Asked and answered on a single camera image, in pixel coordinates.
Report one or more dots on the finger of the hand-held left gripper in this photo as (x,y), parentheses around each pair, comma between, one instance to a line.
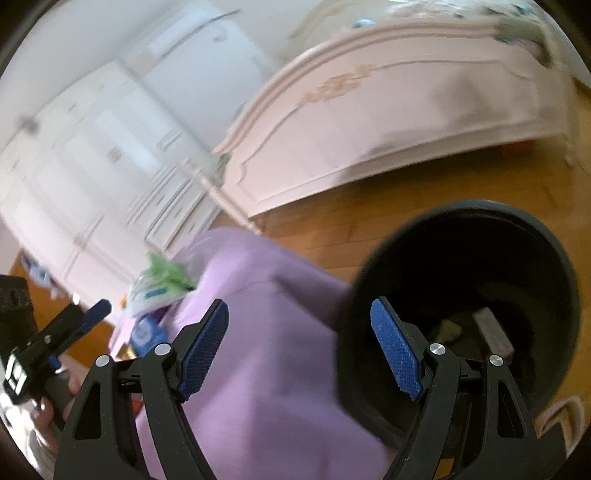
(94,310)
(55,361)

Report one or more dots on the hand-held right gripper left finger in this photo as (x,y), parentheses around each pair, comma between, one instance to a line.
(205,344)

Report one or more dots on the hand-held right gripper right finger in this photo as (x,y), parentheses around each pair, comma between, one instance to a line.
(397,348)

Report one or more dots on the green white packet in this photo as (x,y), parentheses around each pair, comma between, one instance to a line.
(164,272)

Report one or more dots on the black trash bin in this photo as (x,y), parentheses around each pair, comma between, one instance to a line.
(461,258)

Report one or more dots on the person's left forearm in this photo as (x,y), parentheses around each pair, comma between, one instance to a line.
(34,450)

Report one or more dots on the trash inside bin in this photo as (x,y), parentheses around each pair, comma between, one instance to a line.
(494,330)

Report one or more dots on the person's left hand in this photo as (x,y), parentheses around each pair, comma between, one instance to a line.
(46,415)

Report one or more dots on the wooden door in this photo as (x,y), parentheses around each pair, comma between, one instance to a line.
(46,304)

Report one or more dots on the white blue packet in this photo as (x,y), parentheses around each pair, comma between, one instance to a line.
(147,297)

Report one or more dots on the blue hanging clothes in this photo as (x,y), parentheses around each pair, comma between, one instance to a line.
(39,274)

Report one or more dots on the purple table cloth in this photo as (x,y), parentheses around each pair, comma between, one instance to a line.
(277,369)

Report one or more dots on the white wardrobe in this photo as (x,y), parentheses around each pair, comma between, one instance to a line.
(92,161)

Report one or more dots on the pink slipper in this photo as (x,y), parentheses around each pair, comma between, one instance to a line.
(561,415)

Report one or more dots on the pale green blanket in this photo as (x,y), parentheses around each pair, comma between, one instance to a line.
(217,162)

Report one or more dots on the cream carved bed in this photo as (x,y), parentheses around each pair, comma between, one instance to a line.
(392,115)

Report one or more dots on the white air conditioner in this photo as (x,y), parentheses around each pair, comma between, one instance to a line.
(184,42)

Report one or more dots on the blue plush toy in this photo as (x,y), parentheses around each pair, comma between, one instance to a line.
(364,22)

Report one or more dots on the floral quilt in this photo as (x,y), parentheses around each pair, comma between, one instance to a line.
(429,7)

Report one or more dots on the green grey cloth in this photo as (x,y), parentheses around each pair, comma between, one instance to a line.
(521,27)

